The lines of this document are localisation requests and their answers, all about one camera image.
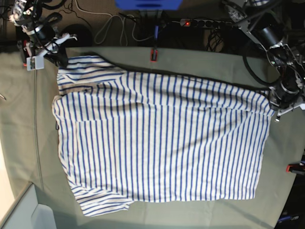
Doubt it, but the black power strip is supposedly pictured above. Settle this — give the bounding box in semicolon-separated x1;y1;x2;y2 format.
179;19;232;30

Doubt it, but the green table cloth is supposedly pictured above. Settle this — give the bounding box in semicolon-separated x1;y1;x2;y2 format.
0;52;305;229

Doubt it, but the blue white striped t-shirt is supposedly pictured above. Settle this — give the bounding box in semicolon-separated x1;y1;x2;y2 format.
52;56;273;217

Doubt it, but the black round stool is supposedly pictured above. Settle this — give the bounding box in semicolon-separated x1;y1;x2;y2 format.
61;24;93;48

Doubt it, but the blue box top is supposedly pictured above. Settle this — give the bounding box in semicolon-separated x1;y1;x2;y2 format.
115;0;182;10

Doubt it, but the white bin bottom left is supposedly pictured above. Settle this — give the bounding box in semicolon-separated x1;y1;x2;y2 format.
0;182;57;229

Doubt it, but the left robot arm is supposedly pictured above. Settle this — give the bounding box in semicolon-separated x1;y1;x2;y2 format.
222;0;305;122

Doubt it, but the red clamp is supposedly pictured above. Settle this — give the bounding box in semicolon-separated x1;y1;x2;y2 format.
17;40;32;68
150;48;158;62

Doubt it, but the red clamp top centre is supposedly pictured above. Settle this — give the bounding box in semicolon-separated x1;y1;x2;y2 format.
150;48;158;62

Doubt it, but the red clamp top left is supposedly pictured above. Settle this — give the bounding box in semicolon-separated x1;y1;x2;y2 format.
17;40;32;68

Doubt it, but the red clamp right edge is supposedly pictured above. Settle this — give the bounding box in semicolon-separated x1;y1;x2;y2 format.
286;161;305;176

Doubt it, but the white cable on floor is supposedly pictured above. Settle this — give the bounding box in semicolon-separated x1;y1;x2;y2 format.
71;0;155;46

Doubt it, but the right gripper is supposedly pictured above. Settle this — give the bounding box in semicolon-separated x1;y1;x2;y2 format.
26;33;77;71

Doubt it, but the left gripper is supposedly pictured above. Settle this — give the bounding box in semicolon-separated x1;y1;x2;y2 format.
268;83;305;122

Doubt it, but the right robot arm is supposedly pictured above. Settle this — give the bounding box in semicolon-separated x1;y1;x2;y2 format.
9;0;77;71

